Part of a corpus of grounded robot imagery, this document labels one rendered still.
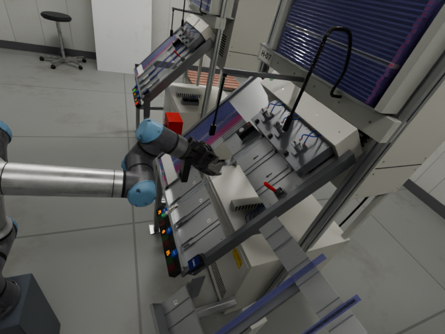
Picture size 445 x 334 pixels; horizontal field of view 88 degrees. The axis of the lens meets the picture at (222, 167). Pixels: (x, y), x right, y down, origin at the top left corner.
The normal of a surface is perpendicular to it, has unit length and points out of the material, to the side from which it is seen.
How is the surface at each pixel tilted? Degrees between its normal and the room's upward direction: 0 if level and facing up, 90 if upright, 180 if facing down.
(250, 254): 0
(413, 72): 90
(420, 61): 90
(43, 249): 0
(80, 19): 90
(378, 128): 90
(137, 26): 80
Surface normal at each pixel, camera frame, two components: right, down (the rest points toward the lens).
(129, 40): 0.36, 0.50
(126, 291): 0.22, -0.77
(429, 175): -0.92, 0.04
